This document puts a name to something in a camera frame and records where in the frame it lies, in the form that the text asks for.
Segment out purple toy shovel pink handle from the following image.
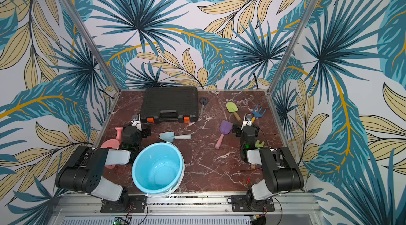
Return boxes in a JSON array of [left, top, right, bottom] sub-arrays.
[[215, 120, 233, 150]]

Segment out light blue toy trowel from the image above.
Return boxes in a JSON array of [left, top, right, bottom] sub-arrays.
[[159, 132, 192, 143]]

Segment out pink toy watering can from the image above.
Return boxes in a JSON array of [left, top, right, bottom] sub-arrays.
[[101, 127, 123, 150]]

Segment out light blue plastic bucket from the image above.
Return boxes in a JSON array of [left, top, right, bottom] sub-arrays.
[[132, 142, 185, 198]]

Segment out green toy rake wooden handle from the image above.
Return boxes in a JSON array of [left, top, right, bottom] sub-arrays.
[[251, 139, 265, 170]]

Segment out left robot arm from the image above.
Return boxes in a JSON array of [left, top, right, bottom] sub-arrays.
[[55, 123, 151, 213]]

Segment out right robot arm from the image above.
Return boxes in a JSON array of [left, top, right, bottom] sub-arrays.
[[229, 125, 304, 213]]

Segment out black plastic tool case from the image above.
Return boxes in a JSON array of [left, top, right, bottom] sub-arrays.
[[140, 86, 199, 124]]

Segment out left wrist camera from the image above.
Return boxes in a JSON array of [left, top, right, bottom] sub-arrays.
[[131, 114, 142, 131]]

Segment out green toy shovel wooden handle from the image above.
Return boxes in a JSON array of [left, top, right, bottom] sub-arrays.
[[226, 101, 242, 122]]

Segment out blue toy fork yellow handle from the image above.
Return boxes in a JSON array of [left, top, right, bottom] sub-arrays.
[[251, 105, 267, 123]]

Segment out blue handled scissors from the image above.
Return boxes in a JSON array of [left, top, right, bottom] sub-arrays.
[[199, 97, 209, 116]]

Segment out red cable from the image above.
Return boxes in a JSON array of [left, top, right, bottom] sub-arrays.
[[239, 167, 264, 185]]

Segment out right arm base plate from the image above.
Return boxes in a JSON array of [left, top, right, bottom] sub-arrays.
[[227, 194, 275, 212]]

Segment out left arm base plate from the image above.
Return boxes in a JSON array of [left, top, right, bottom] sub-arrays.
[[100, 195, 147, 213]]

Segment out aluminium front rail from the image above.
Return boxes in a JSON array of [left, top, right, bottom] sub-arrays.
[[49, 192, 326, 225]]

